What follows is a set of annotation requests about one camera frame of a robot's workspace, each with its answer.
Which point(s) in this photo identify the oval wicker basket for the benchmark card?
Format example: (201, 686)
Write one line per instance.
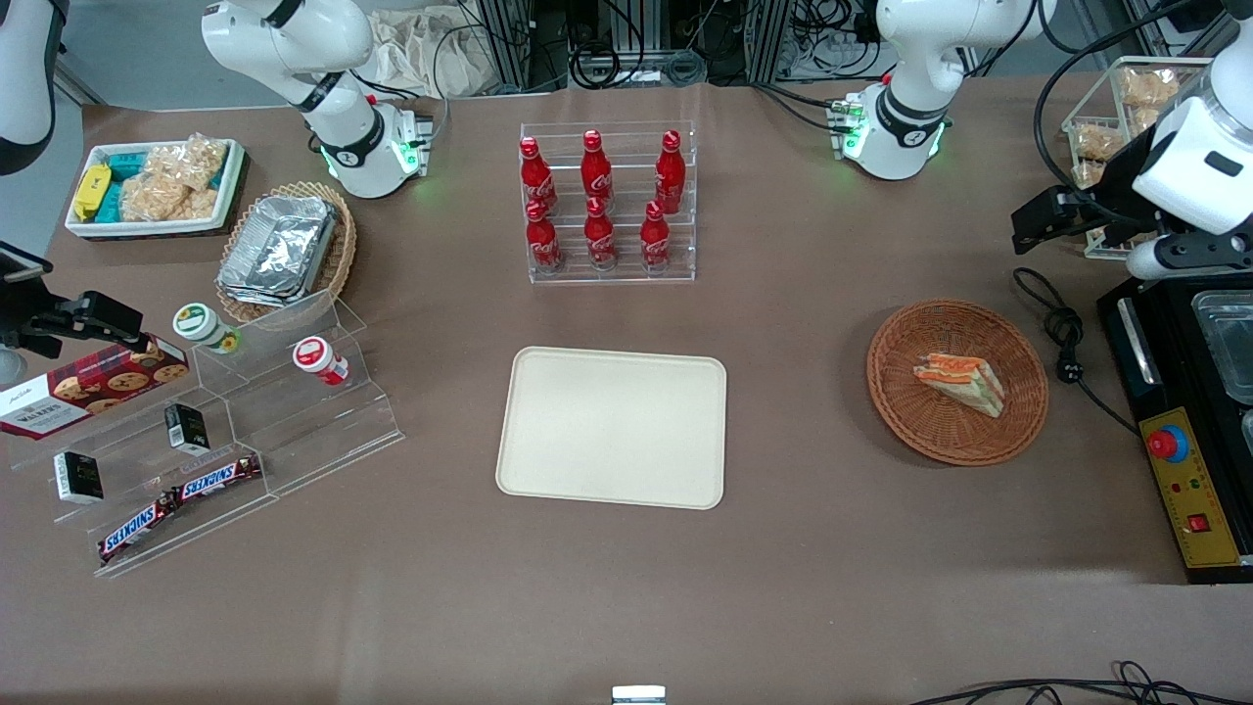
(338, 250)

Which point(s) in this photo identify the small white silver object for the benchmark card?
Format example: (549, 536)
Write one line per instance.
(638, 695)

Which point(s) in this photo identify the triangular wrapped sandwich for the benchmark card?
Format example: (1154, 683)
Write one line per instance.
(964, 382)

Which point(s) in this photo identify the beige rectangular tray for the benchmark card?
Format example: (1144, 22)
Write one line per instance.
(612, 426)

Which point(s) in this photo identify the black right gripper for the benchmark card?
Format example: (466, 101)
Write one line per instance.
(29, 323)

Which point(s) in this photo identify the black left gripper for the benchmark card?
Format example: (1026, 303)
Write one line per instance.
(1119, 172)

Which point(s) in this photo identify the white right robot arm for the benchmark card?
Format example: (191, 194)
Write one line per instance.
(294, 39)

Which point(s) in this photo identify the clear acrylic snack box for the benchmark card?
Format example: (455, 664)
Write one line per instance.
(1087, 108)

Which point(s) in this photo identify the small black carton box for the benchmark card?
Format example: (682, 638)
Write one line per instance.
(78, 477)
(186, 428)

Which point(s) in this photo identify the beige cloth bag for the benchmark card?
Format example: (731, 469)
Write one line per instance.
(431, 49)

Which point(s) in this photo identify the red tartan Walkers cookie box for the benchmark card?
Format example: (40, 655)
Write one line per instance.
(88, 387)

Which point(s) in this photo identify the round brown wicker basket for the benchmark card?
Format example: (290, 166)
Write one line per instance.
(910, 411)

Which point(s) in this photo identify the clear bag of rice crackers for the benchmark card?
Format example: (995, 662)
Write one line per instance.
(176, 181)

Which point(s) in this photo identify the yellow snack packet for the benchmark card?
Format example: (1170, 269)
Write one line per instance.
(91, 191)

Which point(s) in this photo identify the stacked aluminium foil containers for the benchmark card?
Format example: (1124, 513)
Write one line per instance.
(279, 250)

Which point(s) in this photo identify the aluminium profile frame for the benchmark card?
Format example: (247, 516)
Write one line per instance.
(509, 44)

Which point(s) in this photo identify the red Coca-Cola bottle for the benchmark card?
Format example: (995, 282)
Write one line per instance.
(543, 243)
(596, 174)
(670, 176)
(536, 181)
(600, 240)
(655, 240)

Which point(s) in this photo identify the white rectangular snack bin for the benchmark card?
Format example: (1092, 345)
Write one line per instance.
(157, 227)

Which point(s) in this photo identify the green lid white jar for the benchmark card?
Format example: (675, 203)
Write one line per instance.
(203, 325)

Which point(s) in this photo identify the black machine with yellow panel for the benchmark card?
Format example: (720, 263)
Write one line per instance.
(1145, 333)

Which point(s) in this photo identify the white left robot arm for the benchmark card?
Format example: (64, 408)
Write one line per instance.
(910, 59)

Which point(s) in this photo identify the teal snack packet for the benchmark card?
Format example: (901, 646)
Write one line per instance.
(125, 166)

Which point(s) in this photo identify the Snickers chocolate bar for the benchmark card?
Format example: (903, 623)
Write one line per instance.
(137, 529)
(217, 479)

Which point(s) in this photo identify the clear acrylic bottle rack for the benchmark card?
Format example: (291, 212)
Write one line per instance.
(626, 276)

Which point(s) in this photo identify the clear acrylic step stand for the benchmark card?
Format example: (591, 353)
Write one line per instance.
(137, 470)
(323, 431)

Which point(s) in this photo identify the red lid white jar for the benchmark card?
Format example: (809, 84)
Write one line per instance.
(318, 358)

